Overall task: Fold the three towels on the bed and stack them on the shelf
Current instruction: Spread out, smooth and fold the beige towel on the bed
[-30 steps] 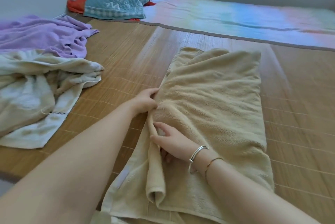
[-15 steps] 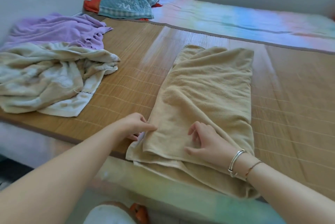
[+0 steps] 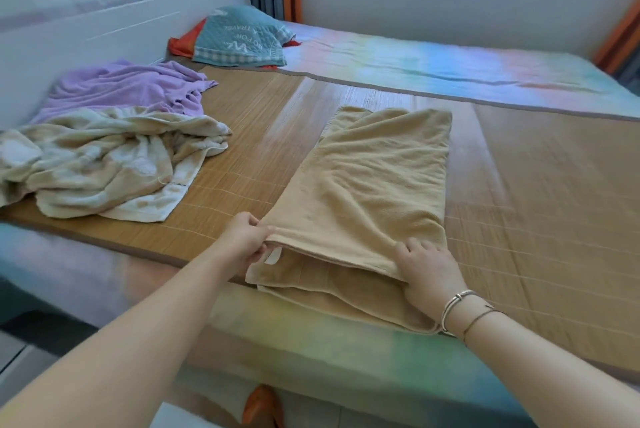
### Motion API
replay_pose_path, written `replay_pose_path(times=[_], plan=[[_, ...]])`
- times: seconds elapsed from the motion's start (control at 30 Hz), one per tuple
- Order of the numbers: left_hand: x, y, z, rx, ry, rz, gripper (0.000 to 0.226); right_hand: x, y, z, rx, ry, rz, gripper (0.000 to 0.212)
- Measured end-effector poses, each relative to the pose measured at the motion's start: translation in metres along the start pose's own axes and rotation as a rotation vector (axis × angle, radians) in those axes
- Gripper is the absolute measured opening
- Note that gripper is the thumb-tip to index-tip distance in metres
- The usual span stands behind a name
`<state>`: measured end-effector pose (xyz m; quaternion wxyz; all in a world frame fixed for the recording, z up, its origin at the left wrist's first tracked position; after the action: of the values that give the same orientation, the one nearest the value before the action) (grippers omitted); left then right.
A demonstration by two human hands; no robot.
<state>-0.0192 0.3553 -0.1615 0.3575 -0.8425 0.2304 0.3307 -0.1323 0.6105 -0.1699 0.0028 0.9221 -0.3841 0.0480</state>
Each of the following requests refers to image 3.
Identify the person's left hand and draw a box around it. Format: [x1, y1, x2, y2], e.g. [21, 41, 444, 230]
[212, 211, 277, 279]

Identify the person's right hand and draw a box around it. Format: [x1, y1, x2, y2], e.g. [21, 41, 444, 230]
[393, 237, 469, 325]

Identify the plain tan towel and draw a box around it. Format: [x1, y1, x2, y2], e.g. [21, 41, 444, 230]
[245, 105, 454, 337]

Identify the beige white patterned towel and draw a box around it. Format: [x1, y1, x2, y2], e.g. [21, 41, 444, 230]
[0, 106, 233, 223]

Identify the purple towel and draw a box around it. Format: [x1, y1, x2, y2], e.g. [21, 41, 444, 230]
[29, 60, 220, 125]

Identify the person's left forearm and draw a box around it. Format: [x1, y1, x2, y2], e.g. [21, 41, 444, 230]
[0, 251, 249, 428]

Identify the person's right forearm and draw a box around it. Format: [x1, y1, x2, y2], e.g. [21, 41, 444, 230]
[442, 291, 640, 428]

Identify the brown bamboo sleeping mat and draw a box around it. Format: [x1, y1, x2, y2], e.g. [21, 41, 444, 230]
[0, 56, 640, 375]

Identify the orange slipper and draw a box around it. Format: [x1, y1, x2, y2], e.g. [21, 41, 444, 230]
[241, 384, 285, 428]

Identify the teal quilted pillow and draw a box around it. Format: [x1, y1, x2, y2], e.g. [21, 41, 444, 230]
[192, 5, 297, 69]

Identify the red cloth under pillow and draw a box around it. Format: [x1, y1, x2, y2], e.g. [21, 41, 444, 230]
[166, 17, 303, 71]

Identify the pastel rainbow bed sheet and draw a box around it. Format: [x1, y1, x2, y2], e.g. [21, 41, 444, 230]
[0, 20, 640, 428]

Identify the white glossy headboard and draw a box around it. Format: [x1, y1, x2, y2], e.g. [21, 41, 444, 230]
[0, 0, 253, 131]

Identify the silver bangle bracelet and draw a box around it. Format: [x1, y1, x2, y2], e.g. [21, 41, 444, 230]
[438, 289, 479, 337]

